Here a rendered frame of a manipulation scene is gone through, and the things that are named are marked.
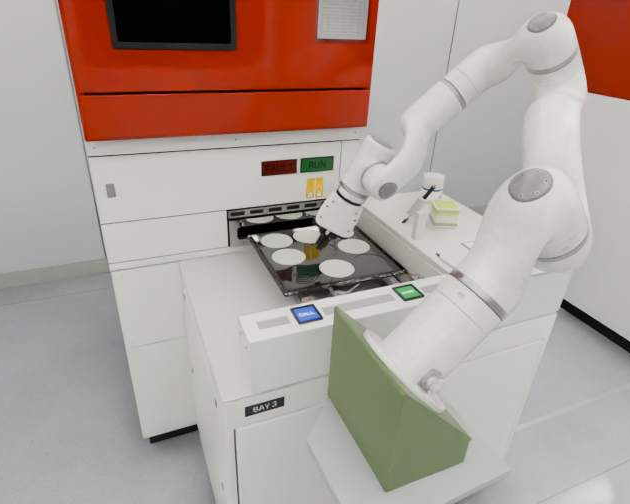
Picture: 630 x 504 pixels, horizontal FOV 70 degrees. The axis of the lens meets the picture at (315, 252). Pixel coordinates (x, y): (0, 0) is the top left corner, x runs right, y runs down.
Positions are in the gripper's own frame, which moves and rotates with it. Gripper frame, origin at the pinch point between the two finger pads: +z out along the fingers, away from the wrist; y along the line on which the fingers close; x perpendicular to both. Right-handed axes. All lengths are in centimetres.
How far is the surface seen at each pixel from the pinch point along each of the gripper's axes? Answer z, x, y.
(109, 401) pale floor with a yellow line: 127, 23, -40
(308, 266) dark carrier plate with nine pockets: 8.6, -0.4, 0.2
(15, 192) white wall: 111, 107, -143
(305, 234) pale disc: 9.9, 19.9, -2.7
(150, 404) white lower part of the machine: 91, 2, -23
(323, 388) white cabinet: 16.2, -34.7, 12.3
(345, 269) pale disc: 4.1, -0.4, 9.8
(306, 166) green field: -7.3, 29.4, -12.4
